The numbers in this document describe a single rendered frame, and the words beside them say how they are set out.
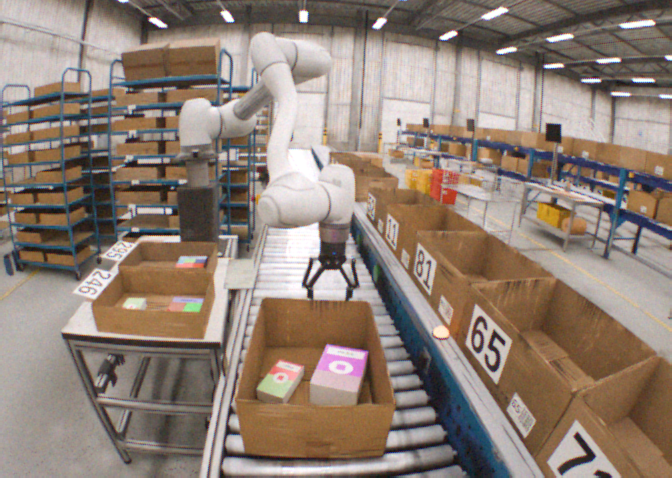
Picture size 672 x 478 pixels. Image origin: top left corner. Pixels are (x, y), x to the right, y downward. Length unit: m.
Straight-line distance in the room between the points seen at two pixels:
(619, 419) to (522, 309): 0.41
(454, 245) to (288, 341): 0.65
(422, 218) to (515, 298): 0.79
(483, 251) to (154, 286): 1.23
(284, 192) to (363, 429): 0.53
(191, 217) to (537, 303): 1.44
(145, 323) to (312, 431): 0.64
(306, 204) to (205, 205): 0.90
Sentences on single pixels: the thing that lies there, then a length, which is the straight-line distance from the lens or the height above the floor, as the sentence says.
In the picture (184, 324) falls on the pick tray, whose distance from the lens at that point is 1.06.
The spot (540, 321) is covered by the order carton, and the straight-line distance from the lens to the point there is 1.04.
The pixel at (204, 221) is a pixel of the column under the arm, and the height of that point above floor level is 0.92.
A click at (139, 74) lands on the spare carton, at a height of 1.81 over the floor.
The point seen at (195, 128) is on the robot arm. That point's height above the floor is 1.35.
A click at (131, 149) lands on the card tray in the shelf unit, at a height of 1.19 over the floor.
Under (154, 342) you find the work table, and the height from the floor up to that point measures 0.74.
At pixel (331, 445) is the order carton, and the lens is 0.72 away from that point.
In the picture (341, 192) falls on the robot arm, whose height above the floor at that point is 1.20.
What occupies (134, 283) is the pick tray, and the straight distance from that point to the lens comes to 1.39.
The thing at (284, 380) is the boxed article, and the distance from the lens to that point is 0.86.
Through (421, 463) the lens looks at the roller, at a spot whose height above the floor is 0.74.
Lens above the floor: 1.37
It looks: 17 degrees down
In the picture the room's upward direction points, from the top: 3 degrees clockwise
